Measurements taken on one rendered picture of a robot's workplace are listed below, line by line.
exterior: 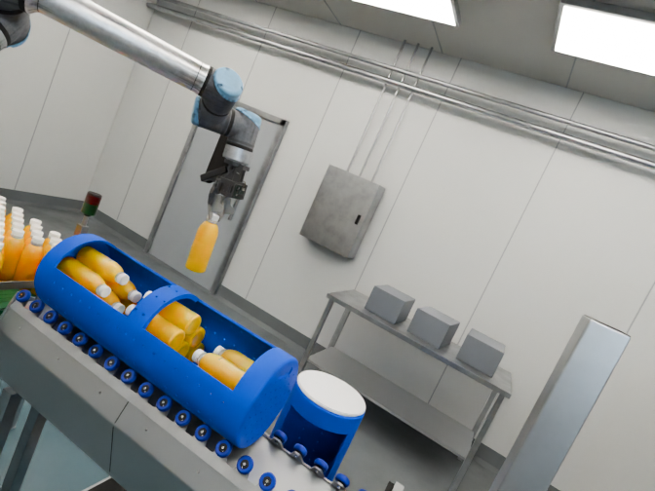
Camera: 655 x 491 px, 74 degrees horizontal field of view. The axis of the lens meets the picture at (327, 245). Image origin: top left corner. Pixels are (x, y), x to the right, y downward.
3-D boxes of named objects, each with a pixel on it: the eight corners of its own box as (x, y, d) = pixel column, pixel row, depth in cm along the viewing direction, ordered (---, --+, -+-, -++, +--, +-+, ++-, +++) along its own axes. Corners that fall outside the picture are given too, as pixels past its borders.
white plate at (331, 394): (292, 362, 172) (291, 365, 172) (305, 402, 146) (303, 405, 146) (354, 381, 180) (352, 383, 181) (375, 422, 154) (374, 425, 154)
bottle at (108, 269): (91, 263, 158) (126, 285, 152) (73, 264, 152) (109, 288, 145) (96, 245, 157) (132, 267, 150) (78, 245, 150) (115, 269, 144)
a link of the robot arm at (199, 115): (200, 84, 133) (239, 99, 138) (190, 104, 142) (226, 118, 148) (196, 109, 129) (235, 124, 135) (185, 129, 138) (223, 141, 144)
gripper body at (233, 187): (229, 199, 142) (240, 164, 141) (210, 191, 146) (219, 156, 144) (243, 202, 149) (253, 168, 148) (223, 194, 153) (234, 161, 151)
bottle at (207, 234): (185, 269, 148) (203, 218, 145) (184, 262, 154) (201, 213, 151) (206, 275, 151) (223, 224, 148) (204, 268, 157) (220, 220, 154)
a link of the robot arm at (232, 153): (220, 141, 143) (238, 148, 152) (215, 156, 144) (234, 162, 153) (242, 148, 140) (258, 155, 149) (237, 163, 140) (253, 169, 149)
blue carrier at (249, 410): (222, 465, 112) (270, 365, 111) (19, 305, 142) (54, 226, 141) (271, 433, 139) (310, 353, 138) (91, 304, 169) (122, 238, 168)
